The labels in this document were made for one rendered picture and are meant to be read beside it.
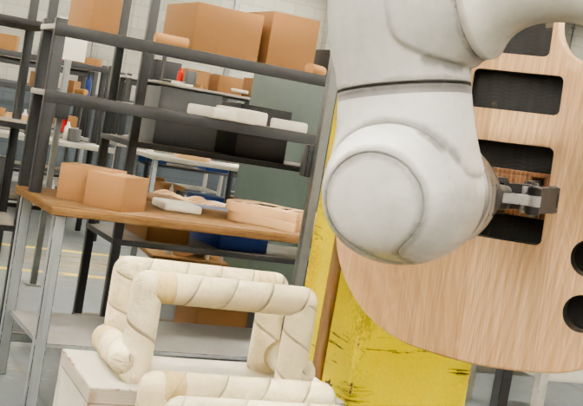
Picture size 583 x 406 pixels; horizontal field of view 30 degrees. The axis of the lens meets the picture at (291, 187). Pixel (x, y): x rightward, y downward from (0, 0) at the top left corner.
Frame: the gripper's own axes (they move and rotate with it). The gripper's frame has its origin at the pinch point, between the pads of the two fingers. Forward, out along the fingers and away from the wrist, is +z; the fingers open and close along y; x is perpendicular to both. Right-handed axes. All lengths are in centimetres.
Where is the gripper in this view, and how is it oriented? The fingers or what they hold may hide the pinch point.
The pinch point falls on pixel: (497, 190)
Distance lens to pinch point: 113.8
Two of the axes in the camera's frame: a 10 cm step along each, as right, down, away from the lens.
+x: 1.2, -9.9, -0.6
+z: 3.8, -0.1, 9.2
